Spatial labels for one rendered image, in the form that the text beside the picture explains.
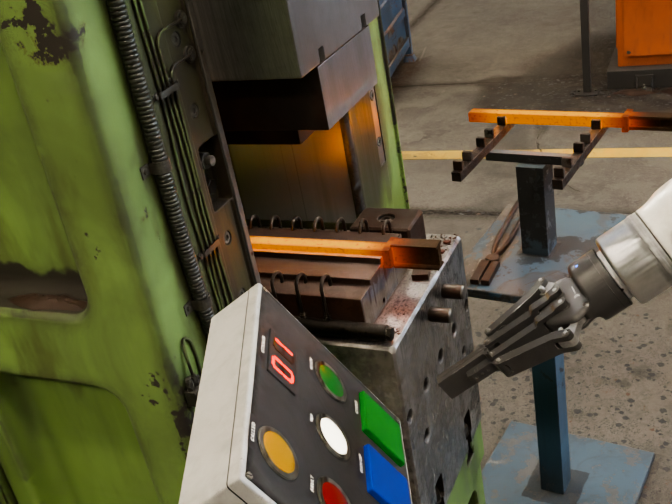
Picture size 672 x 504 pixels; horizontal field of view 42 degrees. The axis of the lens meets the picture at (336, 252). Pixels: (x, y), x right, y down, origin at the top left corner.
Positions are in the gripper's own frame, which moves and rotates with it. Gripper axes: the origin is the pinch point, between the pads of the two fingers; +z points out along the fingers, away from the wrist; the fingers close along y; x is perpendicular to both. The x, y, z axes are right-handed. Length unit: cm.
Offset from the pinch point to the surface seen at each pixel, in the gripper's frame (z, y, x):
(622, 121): -36, 87, -29
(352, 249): 14.1, 47.6, 0.9
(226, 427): 15.8, -18.3, 22.6
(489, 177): 14, 286, -115
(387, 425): 12.5, 0.9, -0.6
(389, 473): 12.5, -8.4, 0.2
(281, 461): 12.8, -21.2, 17.9
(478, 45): -14, 496, -130
